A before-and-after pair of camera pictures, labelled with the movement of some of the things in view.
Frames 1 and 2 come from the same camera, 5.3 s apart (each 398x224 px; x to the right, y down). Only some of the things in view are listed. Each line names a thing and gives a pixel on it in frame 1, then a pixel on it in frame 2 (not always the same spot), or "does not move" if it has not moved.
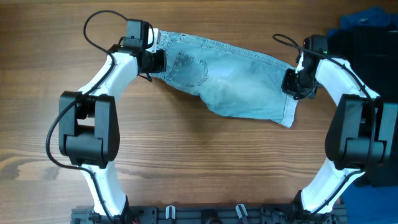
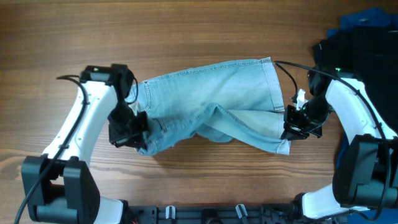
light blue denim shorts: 233,81 to 241,102
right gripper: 287,87 to 292,127
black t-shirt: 372,50 does not move
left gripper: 160,66 to 126,139
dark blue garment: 370,205 does not move
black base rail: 212,214 does not move
